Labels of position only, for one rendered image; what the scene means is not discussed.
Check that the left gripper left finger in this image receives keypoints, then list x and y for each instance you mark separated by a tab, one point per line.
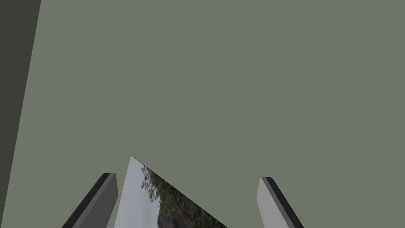
95	205

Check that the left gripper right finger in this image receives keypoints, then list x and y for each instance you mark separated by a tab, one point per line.
275	209

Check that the landscape picture on wall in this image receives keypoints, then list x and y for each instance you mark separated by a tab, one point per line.
148	205

